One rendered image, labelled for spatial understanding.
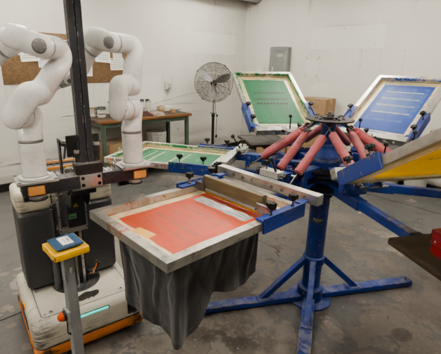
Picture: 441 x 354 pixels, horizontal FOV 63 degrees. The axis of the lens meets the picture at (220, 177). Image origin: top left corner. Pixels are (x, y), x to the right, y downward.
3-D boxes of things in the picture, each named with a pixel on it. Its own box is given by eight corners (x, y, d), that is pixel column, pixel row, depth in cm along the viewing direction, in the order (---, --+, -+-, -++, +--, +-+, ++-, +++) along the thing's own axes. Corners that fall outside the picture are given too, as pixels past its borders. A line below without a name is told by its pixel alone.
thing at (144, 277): (177, 354, 142) (175, 257, 129) (120, 300, 173) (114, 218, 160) (183, 350, 144) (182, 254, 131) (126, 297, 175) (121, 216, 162)
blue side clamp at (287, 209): (263, 234, 150) (265, 219, 148) (254, 230, 153) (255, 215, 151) (304, 215, 170) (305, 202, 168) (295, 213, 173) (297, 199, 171)
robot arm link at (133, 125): (147, 130, 176) (145, 97, 171) (130, 135, 165) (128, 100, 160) (130, 129, 180) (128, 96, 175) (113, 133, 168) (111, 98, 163)
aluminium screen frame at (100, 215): (166, 273, 118) (166, 263, 117) (89, 218, 159) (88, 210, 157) (303, 213, 171) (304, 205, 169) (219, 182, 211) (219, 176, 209)
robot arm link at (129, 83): (152, 37, 163) (126, 34, 146) (146, 119, 176) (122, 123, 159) (126, 33, 168) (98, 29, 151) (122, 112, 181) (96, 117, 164)
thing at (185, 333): (181, 350, 143) (180, 256, 130) (175, 344, 145) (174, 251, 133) (257, 301, 173) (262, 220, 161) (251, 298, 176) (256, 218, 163)
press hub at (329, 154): (317, 323, 237) (343, 118, 196) (271, 296, 264) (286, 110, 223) (346, 298, 263) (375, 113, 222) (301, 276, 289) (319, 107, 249)
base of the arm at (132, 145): (114, 160, 181) (112, 130, 177) (137, 157, 188) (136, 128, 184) (126, 168, 169) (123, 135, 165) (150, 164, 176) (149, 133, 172)
